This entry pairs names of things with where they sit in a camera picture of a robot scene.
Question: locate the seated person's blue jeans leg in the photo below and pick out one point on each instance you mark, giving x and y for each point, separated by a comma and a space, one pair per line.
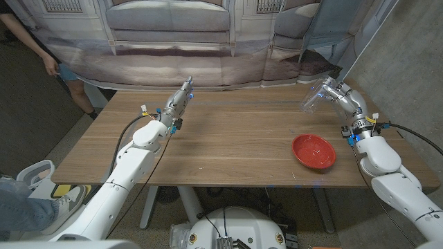
20, 211

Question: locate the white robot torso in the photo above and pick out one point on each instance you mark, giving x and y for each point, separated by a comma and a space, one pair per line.
239, 224

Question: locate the red bowl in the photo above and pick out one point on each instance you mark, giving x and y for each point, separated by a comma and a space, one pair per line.
313, 152

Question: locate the yellow floor object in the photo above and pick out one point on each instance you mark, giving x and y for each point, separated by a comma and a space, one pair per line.
61, 189

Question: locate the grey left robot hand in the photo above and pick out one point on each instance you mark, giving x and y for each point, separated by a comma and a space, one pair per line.
176, 105

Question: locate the printed living room backdrop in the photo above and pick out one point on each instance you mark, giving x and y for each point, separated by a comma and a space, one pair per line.
173, 62

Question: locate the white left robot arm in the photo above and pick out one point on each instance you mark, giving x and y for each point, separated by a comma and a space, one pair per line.
121, 183

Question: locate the grey and white sneaker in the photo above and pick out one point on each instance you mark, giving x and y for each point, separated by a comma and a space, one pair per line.
67, 207

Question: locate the standing person in blue shorts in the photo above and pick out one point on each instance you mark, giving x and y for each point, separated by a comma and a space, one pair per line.
78, 93

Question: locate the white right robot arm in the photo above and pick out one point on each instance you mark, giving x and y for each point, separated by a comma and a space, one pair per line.
401, 193

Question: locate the grey table leg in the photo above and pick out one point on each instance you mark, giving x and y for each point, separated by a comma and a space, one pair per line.
324, 211

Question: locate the black box under table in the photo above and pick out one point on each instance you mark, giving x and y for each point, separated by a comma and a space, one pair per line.
290, 237

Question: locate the clear plastic bag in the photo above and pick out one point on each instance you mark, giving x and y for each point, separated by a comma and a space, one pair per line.
178, 237

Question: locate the white table leg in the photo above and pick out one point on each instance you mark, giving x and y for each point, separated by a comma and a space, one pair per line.
149, 207
190, 204

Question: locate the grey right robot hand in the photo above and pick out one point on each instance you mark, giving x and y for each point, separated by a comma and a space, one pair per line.
358, 107

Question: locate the black round floor device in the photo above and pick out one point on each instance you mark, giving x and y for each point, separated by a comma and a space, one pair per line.
167, 194

